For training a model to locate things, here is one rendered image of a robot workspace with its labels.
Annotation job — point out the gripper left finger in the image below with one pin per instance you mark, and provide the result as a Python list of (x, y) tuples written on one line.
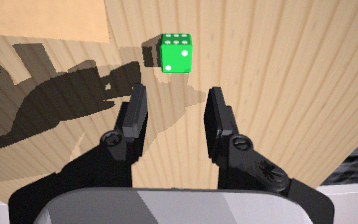
[(110, 162)]

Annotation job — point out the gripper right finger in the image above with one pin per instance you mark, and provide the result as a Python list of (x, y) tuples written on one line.
[(241, 167)]

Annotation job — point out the peach flat mat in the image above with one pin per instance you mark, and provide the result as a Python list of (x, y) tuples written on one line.
[(79, 20)]

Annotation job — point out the green die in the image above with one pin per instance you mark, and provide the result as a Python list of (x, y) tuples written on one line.
[(176, 53)]

